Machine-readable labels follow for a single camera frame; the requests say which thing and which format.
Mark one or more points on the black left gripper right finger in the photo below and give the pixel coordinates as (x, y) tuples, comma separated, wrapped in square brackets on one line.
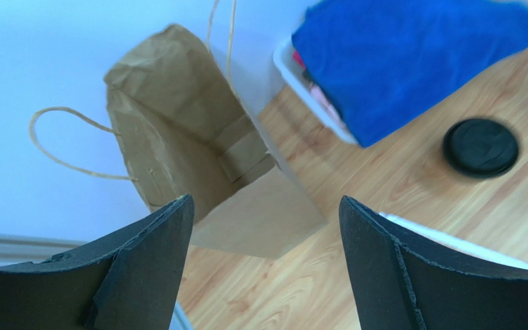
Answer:
[(402, 280)]

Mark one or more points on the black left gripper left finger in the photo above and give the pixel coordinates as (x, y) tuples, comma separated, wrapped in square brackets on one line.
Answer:
[(128, 279)]

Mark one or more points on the black plastic cup lid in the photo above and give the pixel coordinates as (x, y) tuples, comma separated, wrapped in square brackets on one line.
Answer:
[(480, 148)]

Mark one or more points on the brown paper bag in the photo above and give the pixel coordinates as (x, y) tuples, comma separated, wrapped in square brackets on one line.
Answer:
[(182, 129)]

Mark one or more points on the white wrapped straw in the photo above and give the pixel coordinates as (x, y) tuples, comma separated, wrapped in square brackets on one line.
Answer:
[(457, 244)]

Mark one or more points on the blue folded cloth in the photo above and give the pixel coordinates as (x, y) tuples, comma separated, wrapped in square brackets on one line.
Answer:
[(384, 63)]

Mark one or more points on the white plastic basket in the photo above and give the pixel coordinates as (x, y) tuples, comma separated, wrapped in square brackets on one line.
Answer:
[(292, 73)]

